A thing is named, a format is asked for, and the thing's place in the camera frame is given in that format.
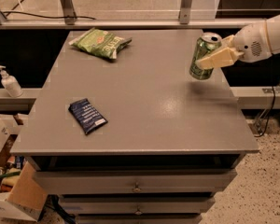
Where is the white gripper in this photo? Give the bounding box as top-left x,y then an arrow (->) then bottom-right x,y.
195,21 -> 272,70

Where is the green soda can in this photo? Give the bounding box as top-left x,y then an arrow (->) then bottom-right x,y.
189,32 -> 222,80

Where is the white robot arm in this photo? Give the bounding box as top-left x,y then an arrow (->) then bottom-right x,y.
195,15 -> 280,69

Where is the blue rxbar blueberry wrapper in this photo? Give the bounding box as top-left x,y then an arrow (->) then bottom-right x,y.
68,98 -> 108,134

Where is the green chip bag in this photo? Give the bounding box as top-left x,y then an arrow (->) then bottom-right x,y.
69,28 -> 132,60

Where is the grey drawer cabinet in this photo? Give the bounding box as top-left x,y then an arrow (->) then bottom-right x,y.
12,30 -> 258,224

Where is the white pump dispenser bottle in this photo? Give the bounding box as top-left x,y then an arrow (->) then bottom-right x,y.
0,65 -> 23,98

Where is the cardboard box with items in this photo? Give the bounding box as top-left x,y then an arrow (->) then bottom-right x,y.
0,114 -> 47,221

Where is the grey metal railing frame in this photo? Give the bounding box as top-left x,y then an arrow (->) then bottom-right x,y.
0,0 -> 280,31

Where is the black cable right floor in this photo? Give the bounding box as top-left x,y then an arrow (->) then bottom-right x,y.
253,85 -> 277,138

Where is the black cable on floor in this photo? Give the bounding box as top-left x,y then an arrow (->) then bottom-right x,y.
0,10 -> 97,21

